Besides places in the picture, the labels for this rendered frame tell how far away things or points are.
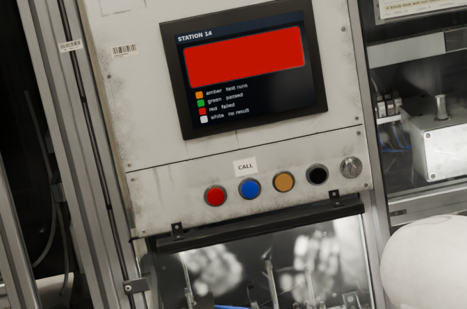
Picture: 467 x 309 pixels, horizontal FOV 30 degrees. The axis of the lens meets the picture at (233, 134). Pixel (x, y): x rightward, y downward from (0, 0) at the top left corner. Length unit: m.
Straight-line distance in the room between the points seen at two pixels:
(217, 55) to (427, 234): 0.54
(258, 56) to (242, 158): 0.18
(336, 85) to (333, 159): 0.13
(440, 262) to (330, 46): 0.58
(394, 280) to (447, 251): 0.09
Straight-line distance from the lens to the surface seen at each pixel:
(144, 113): 1.46
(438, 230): 1.02
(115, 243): 1.55
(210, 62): 1.42
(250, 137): 1.48
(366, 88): 1.51
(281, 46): 1.43
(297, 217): 1.49
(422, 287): 1.01
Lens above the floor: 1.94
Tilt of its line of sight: 17 degrees down
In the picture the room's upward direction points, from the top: 11 degrees counter-clockwise
